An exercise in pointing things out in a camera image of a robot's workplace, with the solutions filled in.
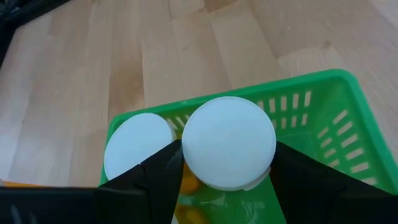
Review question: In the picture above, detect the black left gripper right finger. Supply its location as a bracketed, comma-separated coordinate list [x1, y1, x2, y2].
[270, 141, 398, 224]

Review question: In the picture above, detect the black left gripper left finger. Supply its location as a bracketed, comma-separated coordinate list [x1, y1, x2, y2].
[0, 139, 185, 224]

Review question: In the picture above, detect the amber pill bottle white cap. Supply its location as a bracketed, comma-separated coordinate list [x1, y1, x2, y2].
[175, 95, 277, 224]
[103, 112, 177, 182]

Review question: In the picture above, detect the green plastic basket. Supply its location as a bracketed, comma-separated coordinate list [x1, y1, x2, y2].
[98, 68, 398, 224]

